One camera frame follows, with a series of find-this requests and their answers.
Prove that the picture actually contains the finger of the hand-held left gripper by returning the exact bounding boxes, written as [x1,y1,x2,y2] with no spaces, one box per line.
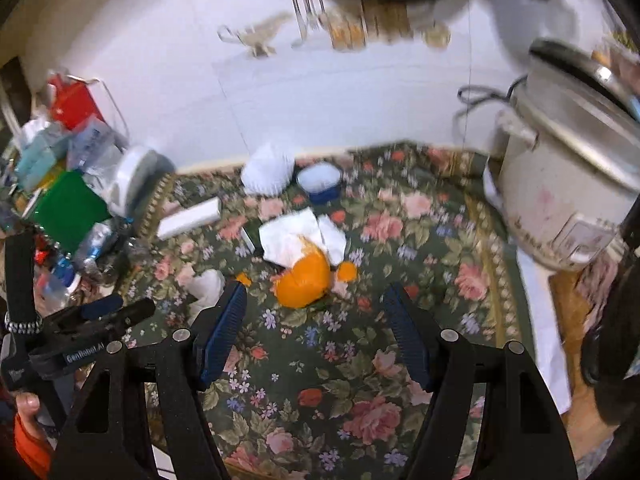
[97,299,157,335]
[75,296,125,321]

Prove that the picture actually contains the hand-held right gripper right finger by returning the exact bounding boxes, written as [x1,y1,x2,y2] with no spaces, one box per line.
[382,282,581,480]

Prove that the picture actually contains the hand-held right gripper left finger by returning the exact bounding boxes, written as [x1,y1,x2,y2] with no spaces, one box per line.
[47,280,248,480]

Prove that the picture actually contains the white paper napkin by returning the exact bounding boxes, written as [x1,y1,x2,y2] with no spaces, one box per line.
[258,209,347,267]

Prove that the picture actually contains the person's left forearm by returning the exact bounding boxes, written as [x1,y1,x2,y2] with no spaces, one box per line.
[14,412,53,480]

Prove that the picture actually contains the person's left hand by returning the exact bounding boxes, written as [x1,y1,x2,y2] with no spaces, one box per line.
[14,392,42,433]

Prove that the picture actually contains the crumpled white tissue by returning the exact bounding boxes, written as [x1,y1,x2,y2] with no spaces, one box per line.
[186,269,226,328]

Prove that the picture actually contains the clear plastic bottle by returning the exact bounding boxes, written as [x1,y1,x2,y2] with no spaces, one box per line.
[35,255,83,311]
[75,220,133,281]

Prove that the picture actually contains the small black and white box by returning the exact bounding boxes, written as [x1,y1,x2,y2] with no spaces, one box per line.
[241,225,266,256]

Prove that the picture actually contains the green packet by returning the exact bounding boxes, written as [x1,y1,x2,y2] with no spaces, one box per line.
[27,170,112,256]

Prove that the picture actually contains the long white box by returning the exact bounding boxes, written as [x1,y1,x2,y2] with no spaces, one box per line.
[156,196,222,241]

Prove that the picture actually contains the white lidded jar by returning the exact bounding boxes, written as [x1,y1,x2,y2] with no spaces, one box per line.
[107,146,176,218]

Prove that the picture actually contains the white paper sheet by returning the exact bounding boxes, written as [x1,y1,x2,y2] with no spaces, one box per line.
[515,250,573,413]

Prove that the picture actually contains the floral tablecloth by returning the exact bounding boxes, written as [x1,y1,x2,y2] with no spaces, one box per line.
[115,142,556,480]

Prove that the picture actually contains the clear printed plastic bag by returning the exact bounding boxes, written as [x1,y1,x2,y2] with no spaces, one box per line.
[67,115,128,181]

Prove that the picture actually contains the teal packet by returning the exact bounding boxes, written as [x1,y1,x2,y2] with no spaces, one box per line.
[15,125,71,186]

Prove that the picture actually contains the white pleated paper cup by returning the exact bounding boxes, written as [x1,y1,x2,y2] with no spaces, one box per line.
[241,142,296,197]

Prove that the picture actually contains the blue and white bowl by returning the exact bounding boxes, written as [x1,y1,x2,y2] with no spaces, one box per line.
[296,162,343,206]

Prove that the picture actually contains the red bag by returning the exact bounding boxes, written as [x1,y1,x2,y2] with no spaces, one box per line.
[47,74,106,131]

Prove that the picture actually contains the dark cloth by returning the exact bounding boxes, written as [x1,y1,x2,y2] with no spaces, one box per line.
[580,220,640,426]

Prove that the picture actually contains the white rice cooker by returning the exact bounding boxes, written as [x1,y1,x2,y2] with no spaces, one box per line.
[482,37,640,273]

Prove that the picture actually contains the brass oil lamp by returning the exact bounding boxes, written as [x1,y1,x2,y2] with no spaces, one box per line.
[217,11,293,58]

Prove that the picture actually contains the glass spice jars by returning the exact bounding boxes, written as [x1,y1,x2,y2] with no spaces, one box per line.
[327,7,368,51]

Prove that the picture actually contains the wooden rack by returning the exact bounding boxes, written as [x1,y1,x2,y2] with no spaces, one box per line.
[362,0,411,41]

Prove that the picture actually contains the black power cord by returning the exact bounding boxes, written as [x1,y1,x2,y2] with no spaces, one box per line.
[452,72,531,133]

